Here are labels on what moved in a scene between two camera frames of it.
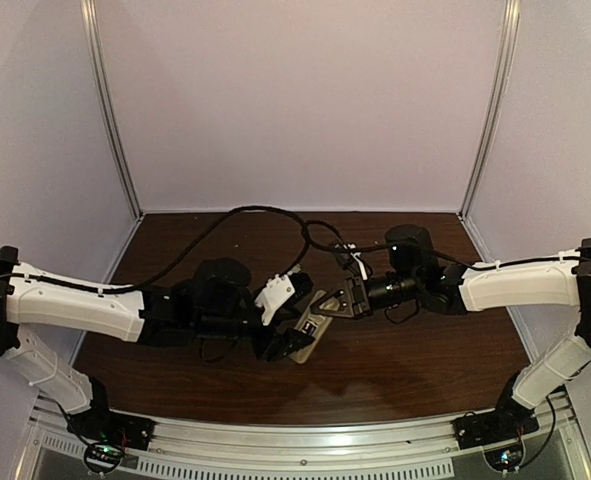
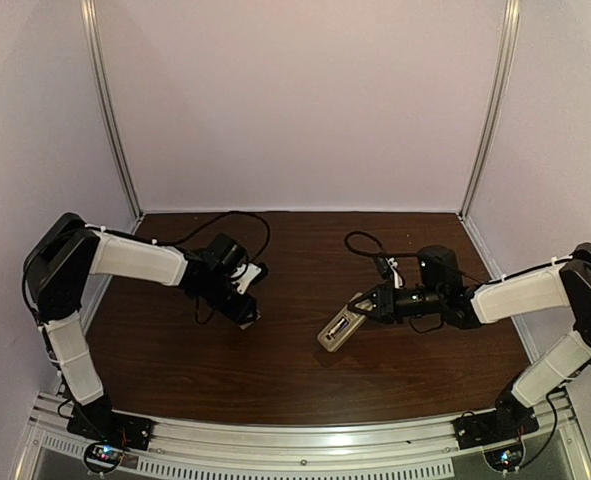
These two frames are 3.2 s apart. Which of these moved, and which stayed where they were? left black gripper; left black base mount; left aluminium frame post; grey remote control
Moved: left black gripper; grey remote control
Stayed: left black base mount; left aluminium frame post
